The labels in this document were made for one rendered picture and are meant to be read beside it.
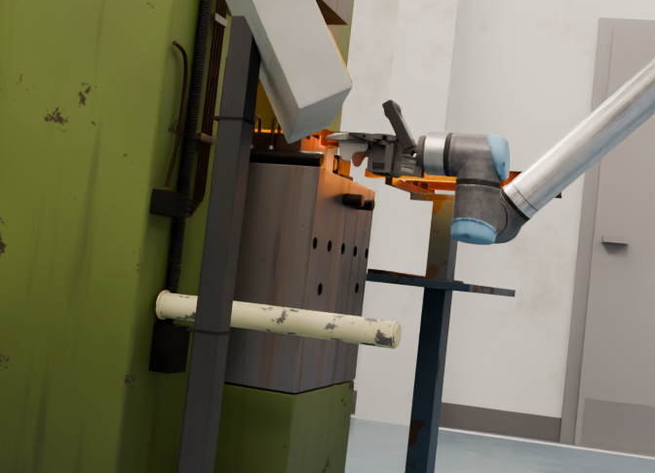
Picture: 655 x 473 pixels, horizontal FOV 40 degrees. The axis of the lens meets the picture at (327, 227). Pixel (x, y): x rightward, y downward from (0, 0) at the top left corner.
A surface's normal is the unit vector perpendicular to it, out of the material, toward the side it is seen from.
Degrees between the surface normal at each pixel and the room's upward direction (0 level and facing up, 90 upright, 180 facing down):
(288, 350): 90
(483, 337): 90
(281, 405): 90
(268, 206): 90
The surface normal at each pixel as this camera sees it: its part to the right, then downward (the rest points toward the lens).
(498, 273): -0.18, -0.07
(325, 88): 0.09, -0.04
